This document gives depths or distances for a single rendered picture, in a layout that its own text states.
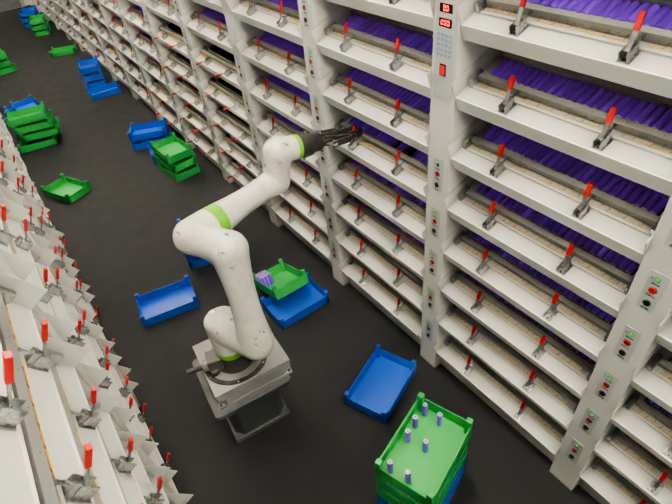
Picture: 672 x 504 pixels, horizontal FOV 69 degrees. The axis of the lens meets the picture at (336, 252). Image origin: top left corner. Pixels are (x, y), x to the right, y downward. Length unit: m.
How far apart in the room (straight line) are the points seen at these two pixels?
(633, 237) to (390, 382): 1.30
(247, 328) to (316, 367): 0.76
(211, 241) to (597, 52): 1.09
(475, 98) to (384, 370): 1.33
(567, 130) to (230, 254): 0.96
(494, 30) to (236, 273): 0.97
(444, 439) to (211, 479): 0.95
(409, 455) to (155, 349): 1.45
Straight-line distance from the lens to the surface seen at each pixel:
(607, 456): 1.90
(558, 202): 1.42
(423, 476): 1.74
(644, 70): 1.18
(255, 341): 1.71
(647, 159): 1.26
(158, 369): 2.59
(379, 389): 2.27
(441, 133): 1.57
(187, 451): 2.29
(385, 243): 2.13
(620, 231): 1.36
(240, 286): 1.56
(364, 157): 1.97
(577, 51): 1.24
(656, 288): 1.36
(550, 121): 1.35
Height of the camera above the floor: 1.91
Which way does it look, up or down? 41 degrees down
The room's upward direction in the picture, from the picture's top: 7 degrees counter-clockwise
